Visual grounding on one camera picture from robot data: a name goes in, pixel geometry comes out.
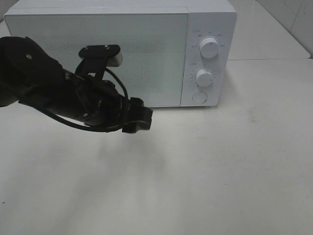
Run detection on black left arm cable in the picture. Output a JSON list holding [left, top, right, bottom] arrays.
[[36, 68, 137, 133]]

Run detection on white microwave door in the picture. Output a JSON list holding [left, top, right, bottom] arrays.
[[5, 14, 188, 107]]

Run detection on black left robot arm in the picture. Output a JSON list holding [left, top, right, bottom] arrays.
[[0, 36, 153, 134]]

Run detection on round white door button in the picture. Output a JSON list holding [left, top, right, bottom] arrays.
[[192, 92, 207, 104]]

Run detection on upper white power knob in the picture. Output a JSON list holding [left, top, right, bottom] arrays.
[[199, 35, 220, 59]]

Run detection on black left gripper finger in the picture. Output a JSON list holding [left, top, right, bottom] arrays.
[[122, 97, 153, 134], [75, 45, 121, 80]]

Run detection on lower white timer knob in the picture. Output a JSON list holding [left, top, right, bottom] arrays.
[[196, 69, 214, 87]]

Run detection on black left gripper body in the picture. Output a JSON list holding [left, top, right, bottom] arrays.
[[66, 72, 129, 126]]

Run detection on white microwave oven body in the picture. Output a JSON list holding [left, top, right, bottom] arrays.
[[4, 0, 237, 107]]

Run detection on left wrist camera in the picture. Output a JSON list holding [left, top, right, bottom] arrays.
[[107, 52, 123, 67]]

